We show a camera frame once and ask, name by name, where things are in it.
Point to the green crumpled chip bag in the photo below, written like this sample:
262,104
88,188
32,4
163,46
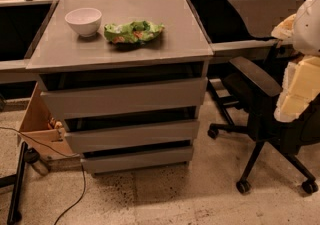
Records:
136,32

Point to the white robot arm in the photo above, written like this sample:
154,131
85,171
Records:
310,8

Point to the black stand leg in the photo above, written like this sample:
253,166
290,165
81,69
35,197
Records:
15,180

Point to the grey top drawer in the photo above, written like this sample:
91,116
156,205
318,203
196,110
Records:
91,102

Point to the white ceramic bowl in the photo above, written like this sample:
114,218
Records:
84,21

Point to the grey middle drawer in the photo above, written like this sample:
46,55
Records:
131,136

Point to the grey metal bottle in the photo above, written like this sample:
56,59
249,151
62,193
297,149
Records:
32,157

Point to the black office chair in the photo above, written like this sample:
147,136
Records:
255,90

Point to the brown cardboard box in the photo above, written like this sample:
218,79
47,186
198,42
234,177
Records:
41,131

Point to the grey drawer cabinet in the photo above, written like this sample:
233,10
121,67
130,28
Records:
126,78

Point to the grey drawer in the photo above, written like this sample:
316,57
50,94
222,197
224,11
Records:
138,160
91,102
131,136

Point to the grey bottom drawer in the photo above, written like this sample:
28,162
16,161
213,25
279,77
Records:
138,160

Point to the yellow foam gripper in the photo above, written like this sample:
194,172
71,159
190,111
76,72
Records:
308,24

